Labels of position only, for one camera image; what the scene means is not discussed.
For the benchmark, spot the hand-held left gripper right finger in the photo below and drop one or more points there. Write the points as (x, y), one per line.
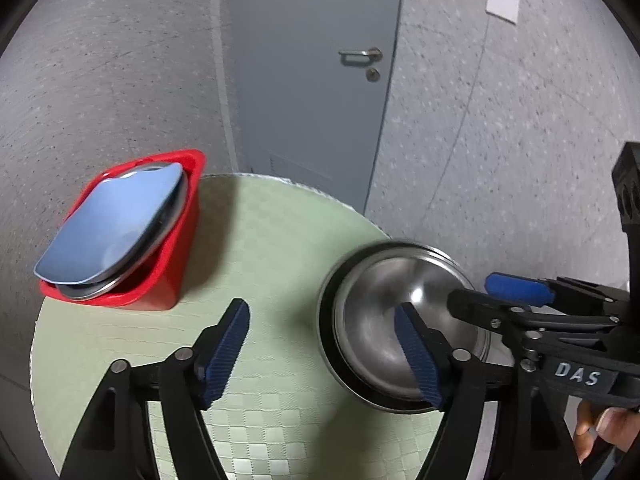
(417, 355)

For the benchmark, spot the grey door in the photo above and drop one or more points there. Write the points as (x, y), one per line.
(310, 60)

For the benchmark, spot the person's right hand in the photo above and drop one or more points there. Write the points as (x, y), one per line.
(600, 427)

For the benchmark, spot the large steel bowl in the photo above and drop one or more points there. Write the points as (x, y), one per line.
(167, 220)

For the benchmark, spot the round table, green cloth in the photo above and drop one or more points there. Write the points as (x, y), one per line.
(280, 240)

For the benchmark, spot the red plastic basin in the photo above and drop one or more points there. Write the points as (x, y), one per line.
(172, 265)

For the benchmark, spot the white wall switch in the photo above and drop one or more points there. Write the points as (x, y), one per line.
(502, 5)

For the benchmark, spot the blue square plate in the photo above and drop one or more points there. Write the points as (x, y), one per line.
(117, 220)

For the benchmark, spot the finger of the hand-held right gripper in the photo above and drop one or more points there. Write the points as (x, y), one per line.
(520, 287)
(500, 312)

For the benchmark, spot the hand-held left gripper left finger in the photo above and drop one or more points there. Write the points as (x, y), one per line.
(226, 355)

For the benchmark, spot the patterned steel bowl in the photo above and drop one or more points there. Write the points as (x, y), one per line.
(327, 340)

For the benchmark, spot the door lock cylinder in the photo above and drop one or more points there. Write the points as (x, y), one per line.
(373, 75)

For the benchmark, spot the small steel bowl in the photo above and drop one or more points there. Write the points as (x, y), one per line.
(375, 315)

